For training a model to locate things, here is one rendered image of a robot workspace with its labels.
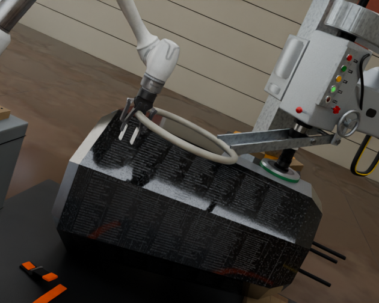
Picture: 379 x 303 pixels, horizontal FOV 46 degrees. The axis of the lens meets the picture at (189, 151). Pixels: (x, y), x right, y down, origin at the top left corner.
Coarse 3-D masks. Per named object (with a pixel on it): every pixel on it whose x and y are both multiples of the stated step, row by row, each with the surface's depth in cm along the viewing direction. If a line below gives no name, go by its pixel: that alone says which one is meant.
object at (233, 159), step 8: (136, 112) 180; (160, 112) 205; (168, 112) 208; (144, 120) 173; (176, 120) 210; (184, 120) 211; (152, 128) 170; (160, 128) 169; (192, 128) 212; (200, 128) 211; (168, 136) 167; (176, 136) 168; (208, 136) 210; (216, 136) 209; (176, 144) 167; (184, 144) 167; (224, 144) 203; (192, 152) 168; (200, 152) 168; (208, 152) 170; (232, 152) 195; (216, 160) 172; (224, 160) 175; (232, 160) 180
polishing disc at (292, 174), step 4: (264, 160) 232; (268, 160) 235; (272, 160) 239; (264, 164) 226; (268, 164) 227; (272, 164) 230; (268, 168) 223; (272, 168) 222; (276, 168) 225; (288, 168) 235; (276, 172) 221; (280, 172) 222; (284, 172) 225; (288, 172) 228; (292, 172) 232; (296, 172) 235; (284, 176) 221; (288, 176) 221; (292, 176) 224; (296, 176) 226
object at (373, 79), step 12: (360, 60) 206; (360, 72) 209; (372, 72) 241; (360, 84) 219; (372, 84) 232; (360, 96) 218; (372, 96) 225; (348, 108) 220; (360, 108) 224; (372, 108) 230; (372, 120) 234; (336, 132) 228; (360, 132) 236; (372, 132) 239; (336, 144) 231
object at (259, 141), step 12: (252, 132) 217; (264, 132) 220; (276, 132) 225; (312, 132) 238; (324, 132) 236; (216, 144) 209; (228, 144) 210; (240, 144) 201; (252, 144) 204; (264, 144) 208; (276, 144) 212; (288, 144) 216; (300, 144) 221; (312, 144) 224
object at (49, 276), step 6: (24, 264) 219; (30, 264) 221; (24, 270) 216; (30, 270) 214; (36, 270) 215; (42, 270) 217; (30, 276) 214; (36, 276) 215; (42, 276) 211; (48, 276) 211; (54, 276) 212
